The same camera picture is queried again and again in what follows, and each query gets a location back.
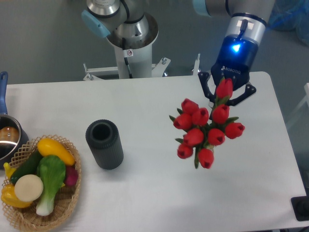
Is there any white round radish slice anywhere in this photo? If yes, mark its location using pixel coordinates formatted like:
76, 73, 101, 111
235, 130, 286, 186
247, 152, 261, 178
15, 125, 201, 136
14, 174, 43, 202

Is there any green bok choy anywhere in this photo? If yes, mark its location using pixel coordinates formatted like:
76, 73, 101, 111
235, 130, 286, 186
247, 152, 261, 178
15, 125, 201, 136
36, 155, 66, 217

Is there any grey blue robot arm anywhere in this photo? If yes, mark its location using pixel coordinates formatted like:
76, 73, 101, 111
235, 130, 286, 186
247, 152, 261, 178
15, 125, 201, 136
82, 0, 274, 106

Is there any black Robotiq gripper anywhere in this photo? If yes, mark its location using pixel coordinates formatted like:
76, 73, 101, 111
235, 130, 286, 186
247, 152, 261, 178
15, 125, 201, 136
198, 36, 258, 108

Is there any red tulip bouquet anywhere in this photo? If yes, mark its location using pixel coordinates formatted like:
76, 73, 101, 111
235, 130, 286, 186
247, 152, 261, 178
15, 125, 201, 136
169, 78, 245, 169

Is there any black device at table edge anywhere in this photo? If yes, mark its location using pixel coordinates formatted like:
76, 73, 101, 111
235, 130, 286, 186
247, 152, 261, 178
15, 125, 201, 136
291, 196, 309, 221

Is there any yellow banana tip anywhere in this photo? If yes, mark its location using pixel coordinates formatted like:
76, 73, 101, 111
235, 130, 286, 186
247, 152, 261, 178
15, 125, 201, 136
3, 162, 16, 179

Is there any white frame at right edge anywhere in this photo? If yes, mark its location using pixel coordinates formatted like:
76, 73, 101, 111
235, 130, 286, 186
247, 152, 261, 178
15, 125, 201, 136
289, 83, 309, 121

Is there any dark green cucumber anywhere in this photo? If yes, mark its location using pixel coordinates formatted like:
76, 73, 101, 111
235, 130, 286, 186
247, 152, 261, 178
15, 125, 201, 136
10, 150, 43, 185

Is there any purple red radish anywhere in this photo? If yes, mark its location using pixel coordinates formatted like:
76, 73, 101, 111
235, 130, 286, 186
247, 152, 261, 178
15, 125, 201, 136
64, 166, 79, 187

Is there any blue plastic bag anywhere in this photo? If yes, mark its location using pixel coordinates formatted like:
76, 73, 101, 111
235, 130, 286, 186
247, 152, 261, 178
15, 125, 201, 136
268, 0, 309, 46

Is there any woven wicker basket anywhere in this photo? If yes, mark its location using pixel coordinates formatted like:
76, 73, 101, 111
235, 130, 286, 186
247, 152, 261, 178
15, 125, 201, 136
0, 135, 82, 232

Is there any yellow squash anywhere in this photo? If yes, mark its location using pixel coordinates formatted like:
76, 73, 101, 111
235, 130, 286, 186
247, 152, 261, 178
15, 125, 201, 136
37, 138, 75, 166

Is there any yellow bell pepper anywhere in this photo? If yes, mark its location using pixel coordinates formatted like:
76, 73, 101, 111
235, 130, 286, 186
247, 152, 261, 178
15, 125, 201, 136
1, 184, 32, 208

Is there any dark grey ribbed vase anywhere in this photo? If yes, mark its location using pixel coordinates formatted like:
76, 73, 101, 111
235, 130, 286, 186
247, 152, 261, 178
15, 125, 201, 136
85, 119, 124, 170

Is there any blue handled saucepan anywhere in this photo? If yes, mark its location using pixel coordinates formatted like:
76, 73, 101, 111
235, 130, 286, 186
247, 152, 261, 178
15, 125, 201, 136
0, 71, 28, 170

